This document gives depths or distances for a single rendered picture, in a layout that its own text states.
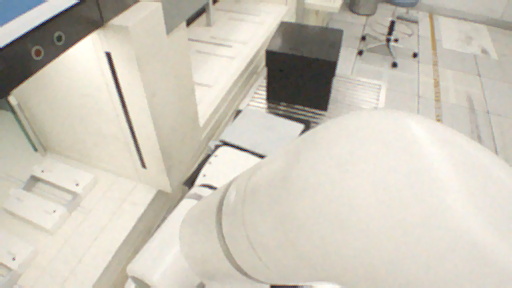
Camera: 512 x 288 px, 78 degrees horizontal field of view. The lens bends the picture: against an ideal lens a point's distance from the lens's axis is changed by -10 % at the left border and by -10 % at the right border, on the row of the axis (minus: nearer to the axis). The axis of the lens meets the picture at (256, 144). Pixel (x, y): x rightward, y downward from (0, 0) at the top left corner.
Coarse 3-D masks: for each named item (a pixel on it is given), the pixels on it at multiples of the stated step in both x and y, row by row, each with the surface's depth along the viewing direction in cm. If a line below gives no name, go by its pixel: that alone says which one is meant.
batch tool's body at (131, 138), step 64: (128, 0) 69; (0, 64) 46; (64, 64) 80; (128, 64) 72; (0, 128) 123; (64, 128) 100; (128, 128) 87; (0, 192) 101; (64, 192) 102; (128, 192) 102; (64, 256) 86; (128, 256) 95
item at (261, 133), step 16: (256, 112) 65; (240, 128) 62; (256, 128) 62; (272, 128) 62; (288, 128) 62; (208, 144) 70; (240, 144) 59; (256, 144) 59; (272, 144) 59; (208, 160) 70; (192, 176) 67
